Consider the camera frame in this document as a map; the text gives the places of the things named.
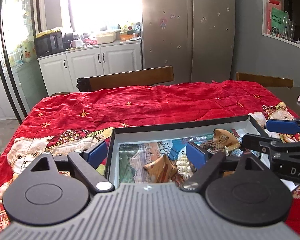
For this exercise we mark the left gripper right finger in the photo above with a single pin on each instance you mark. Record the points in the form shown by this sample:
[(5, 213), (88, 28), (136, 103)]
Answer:
[(208, 168)]

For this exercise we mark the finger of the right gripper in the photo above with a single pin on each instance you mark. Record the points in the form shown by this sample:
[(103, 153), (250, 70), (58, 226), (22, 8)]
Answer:
[(275, 148), (283, 126)]

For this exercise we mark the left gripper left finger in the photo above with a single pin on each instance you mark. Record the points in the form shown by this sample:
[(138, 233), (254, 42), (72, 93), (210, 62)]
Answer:
[(84, 164)]

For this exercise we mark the cream crochet scrunchie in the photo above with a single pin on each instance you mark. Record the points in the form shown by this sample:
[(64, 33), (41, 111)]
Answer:
[(184, 167)]

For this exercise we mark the brown pyramid packet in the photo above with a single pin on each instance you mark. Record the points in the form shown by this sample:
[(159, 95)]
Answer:
[(161, 170), (226, 138)]

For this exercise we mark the brown crochet scrunchie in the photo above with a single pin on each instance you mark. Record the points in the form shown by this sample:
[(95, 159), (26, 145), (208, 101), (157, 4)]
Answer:
[(214, 147)]

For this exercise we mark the light blue scrunchie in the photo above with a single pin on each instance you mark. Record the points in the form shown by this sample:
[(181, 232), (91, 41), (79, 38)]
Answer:
[(239, 152)]

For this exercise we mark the blue binder clip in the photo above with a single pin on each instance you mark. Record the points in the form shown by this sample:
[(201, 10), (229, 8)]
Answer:
[(172, 151)]

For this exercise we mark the red bear quilt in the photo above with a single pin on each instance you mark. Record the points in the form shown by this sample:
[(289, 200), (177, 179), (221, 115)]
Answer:
[(106, 109)]

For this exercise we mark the black shallow cardboard box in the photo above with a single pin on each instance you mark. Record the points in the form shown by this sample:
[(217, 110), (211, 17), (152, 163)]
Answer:
[(240, 125)]

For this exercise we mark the Chinese history book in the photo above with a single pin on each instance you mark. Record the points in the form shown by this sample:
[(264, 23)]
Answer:
[(132, 158)]

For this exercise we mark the white kitchen cabinet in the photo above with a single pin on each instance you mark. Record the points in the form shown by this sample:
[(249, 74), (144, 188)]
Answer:
[(61, 71)]

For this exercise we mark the white mug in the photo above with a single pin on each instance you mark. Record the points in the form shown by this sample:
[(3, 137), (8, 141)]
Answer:
[(76, 43)]

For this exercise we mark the black microwave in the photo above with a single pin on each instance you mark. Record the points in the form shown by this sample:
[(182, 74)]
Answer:
[(49, 44)]

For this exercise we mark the beige plastic tub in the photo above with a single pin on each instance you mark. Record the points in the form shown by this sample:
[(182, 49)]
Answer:
[(104, 38)]

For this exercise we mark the silver refrigerator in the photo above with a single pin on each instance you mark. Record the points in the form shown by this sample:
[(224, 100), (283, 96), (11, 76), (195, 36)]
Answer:
[(195, 37)]

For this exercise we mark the white wall shelf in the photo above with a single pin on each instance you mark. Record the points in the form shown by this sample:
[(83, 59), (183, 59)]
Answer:
[(281, 20)]

